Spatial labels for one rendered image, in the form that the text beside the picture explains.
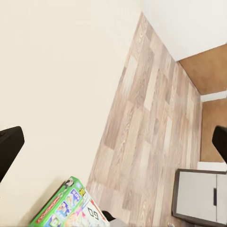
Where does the board game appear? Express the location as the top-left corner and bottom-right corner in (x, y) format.
(29, 176), (110, 227)

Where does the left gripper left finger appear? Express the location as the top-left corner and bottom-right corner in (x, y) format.
(0, 126), (25, 183)

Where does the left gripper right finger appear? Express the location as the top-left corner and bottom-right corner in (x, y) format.
(212, 125), (227, 164)

